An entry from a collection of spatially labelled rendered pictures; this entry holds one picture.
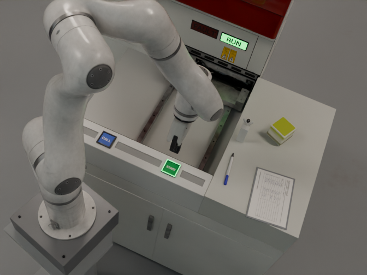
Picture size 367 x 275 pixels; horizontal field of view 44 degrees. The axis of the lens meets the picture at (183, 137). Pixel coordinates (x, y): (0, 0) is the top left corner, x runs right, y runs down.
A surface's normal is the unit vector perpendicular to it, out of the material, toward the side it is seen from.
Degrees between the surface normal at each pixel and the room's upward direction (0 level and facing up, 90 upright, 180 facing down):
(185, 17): 90
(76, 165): 64
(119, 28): 89
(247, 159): 0
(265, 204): 0
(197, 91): 46
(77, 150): 68
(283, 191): 0
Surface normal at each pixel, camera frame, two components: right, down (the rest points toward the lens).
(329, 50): 0.14, -0.54
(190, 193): -0.39, 0.74
